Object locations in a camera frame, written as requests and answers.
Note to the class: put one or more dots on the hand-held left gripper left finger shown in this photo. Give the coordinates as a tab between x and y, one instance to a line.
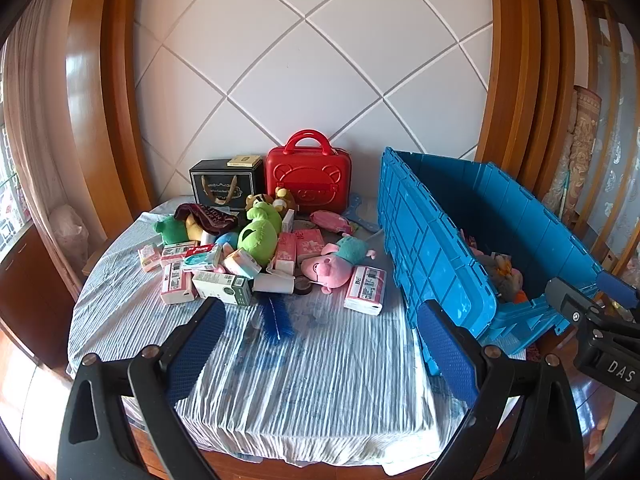
197	345

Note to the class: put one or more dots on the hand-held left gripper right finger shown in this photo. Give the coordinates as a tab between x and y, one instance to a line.
447	350

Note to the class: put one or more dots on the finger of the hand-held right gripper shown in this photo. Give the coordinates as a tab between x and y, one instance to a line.
570	300
622	290

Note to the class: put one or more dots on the blue bottle brush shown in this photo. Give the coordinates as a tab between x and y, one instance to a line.
275	317

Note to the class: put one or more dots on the pink pig plush blue clothing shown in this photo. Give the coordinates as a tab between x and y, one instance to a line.
227	241

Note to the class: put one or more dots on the blue plastic crate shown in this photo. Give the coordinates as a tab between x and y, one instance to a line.
430	240

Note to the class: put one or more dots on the black tape roll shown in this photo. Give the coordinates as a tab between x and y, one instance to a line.
303	286

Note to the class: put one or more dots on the green frog plush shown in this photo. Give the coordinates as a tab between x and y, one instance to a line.
257	240

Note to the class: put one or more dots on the orange toy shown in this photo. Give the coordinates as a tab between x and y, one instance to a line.
520	297

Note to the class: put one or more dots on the white green box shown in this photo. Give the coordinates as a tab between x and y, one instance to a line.
222	287

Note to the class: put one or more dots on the pink white tissue pack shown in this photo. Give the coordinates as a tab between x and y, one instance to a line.
365	290
177	285
149	257

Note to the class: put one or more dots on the grey plush toy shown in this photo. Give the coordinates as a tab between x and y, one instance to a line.
500	272

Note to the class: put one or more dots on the person's bare foot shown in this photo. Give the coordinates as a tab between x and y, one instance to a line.
598	435

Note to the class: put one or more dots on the teal tissue pack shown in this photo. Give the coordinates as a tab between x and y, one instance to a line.
202	257

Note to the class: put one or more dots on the white orange tissue pack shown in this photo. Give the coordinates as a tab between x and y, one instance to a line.
242	262

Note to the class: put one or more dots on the white cardboard tube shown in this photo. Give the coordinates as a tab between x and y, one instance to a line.
272	284

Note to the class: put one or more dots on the small pink plush toy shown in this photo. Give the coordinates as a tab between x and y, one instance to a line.
472	247

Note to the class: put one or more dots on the yellow plush toy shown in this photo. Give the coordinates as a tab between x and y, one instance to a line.
194	227

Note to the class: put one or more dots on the dark green plush toy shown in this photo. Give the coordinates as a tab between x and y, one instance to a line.
170	230

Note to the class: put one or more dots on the pink floral tissue pack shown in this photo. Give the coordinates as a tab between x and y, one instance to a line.
310	245
284	252

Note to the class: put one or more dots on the maroon cloth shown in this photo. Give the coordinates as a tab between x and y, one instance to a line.
207	217

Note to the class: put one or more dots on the patterned beige curtain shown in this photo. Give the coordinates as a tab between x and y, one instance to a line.
575	160

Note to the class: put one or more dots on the pink pig plush teal clothing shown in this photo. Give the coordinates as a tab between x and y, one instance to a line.
330	267

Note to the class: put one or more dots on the white box blue edge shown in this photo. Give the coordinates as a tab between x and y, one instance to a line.
288	220

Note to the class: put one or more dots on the black gift box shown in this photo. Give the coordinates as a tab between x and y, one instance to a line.
220	182

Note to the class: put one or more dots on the light blue plastic hanger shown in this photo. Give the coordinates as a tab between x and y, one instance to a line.
361	210

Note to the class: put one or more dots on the brown bear plush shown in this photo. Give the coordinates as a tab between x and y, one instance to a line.
285	199

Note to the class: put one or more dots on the translucent plastic bag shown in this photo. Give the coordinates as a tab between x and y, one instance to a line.
67	232

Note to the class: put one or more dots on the dark wooden cabinet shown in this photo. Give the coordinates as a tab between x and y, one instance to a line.
30	300

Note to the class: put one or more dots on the pink pouch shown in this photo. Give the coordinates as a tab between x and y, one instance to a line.
330	221

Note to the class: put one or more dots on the small gold box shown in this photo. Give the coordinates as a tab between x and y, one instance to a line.
241	161

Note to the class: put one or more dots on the red suitcase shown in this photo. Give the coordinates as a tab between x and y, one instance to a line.
307	180

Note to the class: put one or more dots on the window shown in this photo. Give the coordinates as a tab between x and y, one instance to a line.
10	195

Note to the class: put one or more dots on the pale pink curtain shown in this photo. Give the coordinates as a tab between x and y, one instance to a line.
40	110

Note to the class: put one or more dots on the wooden wall frame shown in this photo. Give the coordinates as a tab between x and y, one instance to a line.
100	110
525	60

